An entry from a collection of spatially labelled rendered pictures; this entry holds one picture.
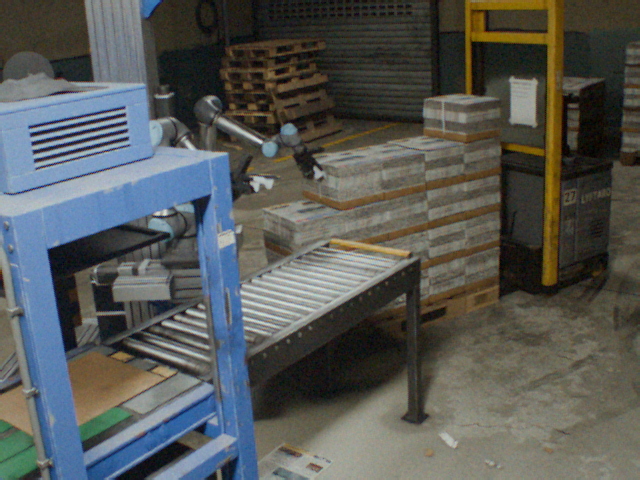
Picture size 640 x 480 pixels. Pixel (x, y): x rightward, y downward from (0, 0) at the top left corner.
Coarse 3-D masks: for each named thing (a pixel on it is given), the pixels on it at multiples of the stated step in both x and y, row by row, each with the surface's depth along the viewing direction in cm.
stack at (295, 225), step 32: (448, 192) 456; (288, 224) 411; (320, 224) 411; (352, 224) 423; (384, 224) 434; (416, 224) 448; (448, 224) 462; (384, 256) 439; (416, 256) 453; (448, 288) 473; (384, 320) 450; (320, 352) 430; (352, 352) 442
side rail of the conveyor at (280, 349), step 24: (408, 264) 342; (360, 288) 318; (384, 288) 328; (408, 288) 344; (312, 312) 297; (336, 312) 302; (360, 312) 316; (288, 336) 280; (312, 336) 291; (336, 336) 304; (264, 360) 271; (288, 360) 282
